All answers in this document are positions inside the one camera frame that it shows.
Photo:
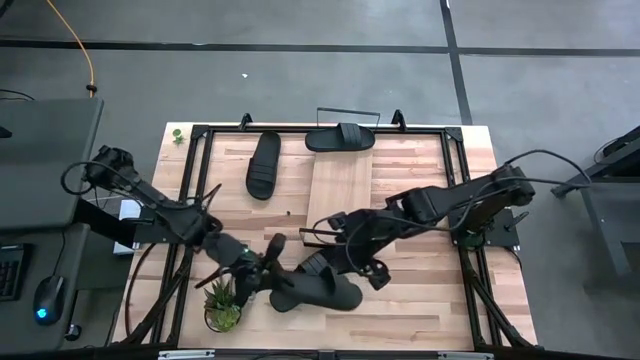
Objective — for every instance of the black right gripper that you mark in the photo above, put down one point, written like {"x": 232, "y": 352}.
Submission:
{"x": 365, "y": 240}

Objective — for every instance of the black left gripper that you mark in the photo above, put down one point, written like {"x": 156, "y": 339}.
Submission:
{"x": 250, "y": 272}

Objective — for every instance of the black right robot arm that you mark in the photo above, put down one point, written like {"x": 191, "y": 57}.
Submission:
{"x": 450, "y": 200}

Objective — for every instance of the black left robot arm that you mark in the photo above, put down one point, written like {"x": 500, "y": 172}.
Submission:
{"x": 150, "y": 200}

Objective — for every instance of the potted green succulent plant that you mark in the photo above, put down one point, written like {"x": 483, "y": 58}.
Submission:
{"x": 222, "y": 310}

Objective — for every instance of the white box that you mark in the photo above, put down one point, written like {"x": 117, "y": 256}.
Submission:
{"x": 129, "y": 210}

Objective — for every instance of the black table edge clamp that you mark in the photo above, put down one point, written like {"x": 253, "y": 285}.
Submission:
{"x": 398, "y": 119}
{"x": 245, "y": 120}

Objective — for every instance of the black clamp lever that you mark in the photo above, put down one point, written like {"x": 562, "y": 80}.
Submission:
{"x": 517, "y": 219}

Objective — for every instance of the small black round knob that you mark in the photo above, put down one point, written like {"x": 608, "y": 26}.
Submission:
{"x": 73, "y": 332}

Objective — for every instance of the black computer mouse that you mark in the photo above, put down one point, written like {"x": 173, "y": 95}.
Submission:
{"x": 50, "y": 295}

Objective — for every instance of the dark grey desk surface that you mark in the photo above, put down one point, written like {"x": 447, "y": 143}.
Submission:
{"x": 30, "y": 340}

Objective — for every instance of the black keyboard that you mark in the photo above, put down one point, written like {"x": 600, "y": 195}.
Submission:
{"x": 10, "y": 272}

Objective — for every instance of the dark grey desk panel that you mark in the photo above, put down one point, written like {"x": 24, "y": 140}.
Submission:
{"x": 45, "y": 125}

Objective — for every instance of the wooden shelf with black frame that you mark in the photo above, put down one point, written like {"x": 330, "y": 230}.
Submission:
{"x": 340, "y": 190}

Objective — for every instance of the silver metal bracket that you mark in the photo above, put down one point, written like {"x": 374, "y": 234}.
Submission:
{"x": 465, "y": 355}
{"x": 187, "y": 354}

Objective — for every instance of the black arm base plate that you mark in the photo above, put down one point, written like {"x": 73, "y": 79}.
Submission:
{"x": 145, "y": 235}
{"x": 502, "y": 237}

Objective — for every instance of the black aluminium table frame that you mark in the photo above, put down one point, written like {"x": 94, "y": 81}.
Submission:
{"x": 420, "y": 131}

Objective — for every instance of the grey metal desk frame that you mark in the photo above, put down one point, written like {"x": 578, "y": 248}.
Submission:
{"x": 602, "y": 235}

